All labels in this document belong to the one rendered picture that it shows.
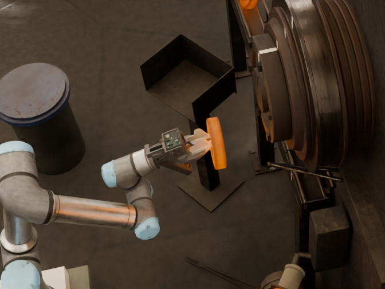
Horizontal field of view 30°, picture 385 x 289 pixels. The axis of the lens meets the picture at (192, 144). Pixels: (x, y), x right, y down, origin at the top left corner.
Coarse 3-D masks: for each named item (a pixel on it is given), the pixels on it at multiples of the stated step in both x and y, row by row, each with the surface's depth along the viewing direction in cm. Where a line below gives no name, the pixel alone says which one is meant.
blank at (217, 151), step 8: (208, 120) 210; (216, 120) 209; (208, 128) 213; (216, 128) 207; (216, 136) 206; (216, 144) 206; (216, 152) 206; (224, 152) 207; (216, 160) 208; (224, 160) 208; (216, 168) 211; (224, 168) 213
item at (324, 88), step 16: (288, 0) 172; (304, 0) 173; (288, 16) 172; (304, 16) 168; (304, 32) 166; (320, 32) 165; (304, 48) 163; (320, 48) 164; (304, 64) 164; (320, 64) 163; (320, 80) 163; (336, 80) 163; (320, 96) 164; (336, 96) 164; (320, 112) 165; (336, 112) 165; (320, 128) 166; (336, 128) 168; (320, 144) 169; (336, 144) 171; (320, 160) 174; (336, 160) 178
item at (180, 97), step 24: (168, 48) 257; (192, 48) 258; (144, 72) 254; (168, 72) 265; (192, 72) 262; (216, 72) 256; (168, 96) 257; (192, 96) 255; (216, 96) 246; (192, 120) 247; (192, 192) 302; (216, 192) 300
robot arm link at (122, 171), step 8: (112, 160) 216; (120, 160) 214; (128, 160) 213; (104, 168) 215; (112, 168) 213; (120, 168) 213; (128, 168) 212; (104, 176) 214; (112, 176) 213; (120, 176) 213; (128, 176) 213; (136, 176) 214; (112, 184) 215; (120, 184) 216; (128, 184) 216
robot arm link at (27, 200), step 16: (16, 176) 194; (0, 192) 194; (16, 192) 192; (32, 192) 193; (48, 192) 197; (16, 208) 193; (32, 208) 193; (48, 208) 194; (64, 208) 198; (80, 208) 201; (96, 208) 204; (112, 208) 207; (128, 208) 210; (144, 208) 214; (80, 224) 204; (96, 224) 205; (112, 224) 208; (128, 224) 210; (144, 224) 211
